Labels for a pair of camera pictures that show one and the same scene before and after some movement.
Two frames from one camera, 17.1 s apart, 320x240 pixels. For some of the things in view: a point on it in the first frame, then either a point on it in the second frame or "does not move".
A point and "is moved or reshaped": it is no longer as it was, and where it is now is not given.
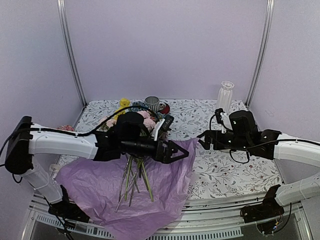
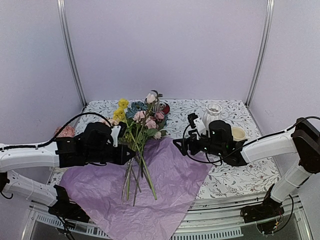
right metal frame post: (259, 69) does not move
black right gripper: (209, 140) to (184, 141)
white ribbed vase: (225, 96) to (213, 113)
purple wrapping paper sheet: (132, 198) is moved or reshaped
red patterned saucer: (166, 109) does not move
